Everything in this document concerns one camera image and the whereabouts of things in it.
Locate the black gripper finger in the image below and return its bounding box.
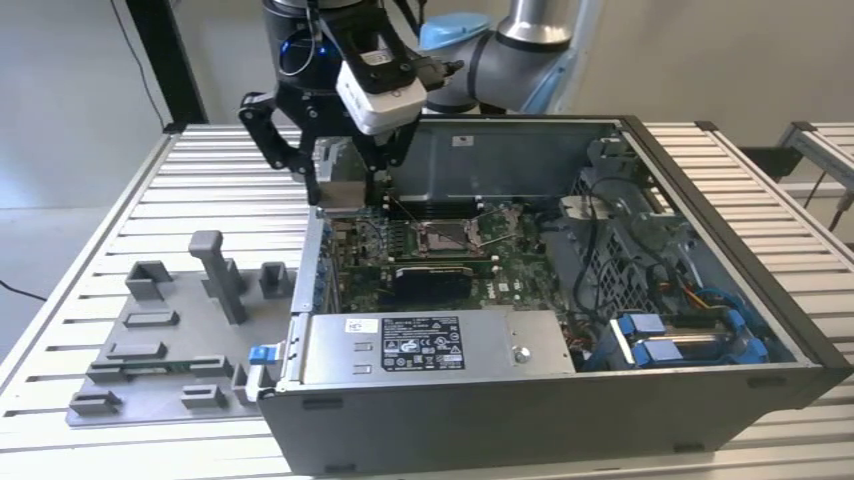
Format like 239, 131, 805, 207
238, 90, 323, 207
352, 115, 423, 207

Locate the silver CPU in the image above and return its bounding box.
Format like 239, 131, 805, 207
318, 181, 370, 209

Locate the CPU socket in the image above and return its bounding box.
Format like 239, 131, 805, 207
412, 219, 479, 256

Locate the black graphics card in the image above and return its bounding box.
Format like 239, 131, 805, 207
390, 263, 477, 304

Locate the green motherboard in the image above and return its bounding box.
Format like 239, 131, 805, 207
326, 202, 577, 317

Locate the grey plastic drive cage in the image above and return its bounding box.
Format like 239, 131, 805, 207
538, 192, 677, 321

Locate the black label on power supply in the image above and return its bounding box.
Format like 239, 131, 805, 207
379, 315, 465, 372

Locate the grey parts rack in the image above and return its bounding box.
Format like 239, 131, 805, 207
66, 229, 299, 429

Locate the silver power supply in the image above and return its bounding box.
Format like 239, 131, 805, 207
286, 309, 579, 389

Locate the blue disk carrier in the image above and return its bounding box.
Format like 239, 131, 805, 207
631, 339, 683, 366
625, 313, 666, 334

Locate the black open PC case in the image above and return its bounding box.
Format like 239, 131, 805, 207
256, 113, 854, 476

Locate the aluminium side table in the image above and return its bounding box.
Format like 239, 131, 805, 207
778, 119, 854, 177

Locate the black frame post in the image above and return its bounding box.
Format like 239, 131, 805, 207
126, 0, 210, 126

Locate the black wire in case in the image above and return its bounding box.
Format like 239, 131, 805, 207
574, 174, 673, 324

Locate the black floor cable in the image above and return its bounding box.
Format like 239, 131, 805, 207
0, 278, 46, 302

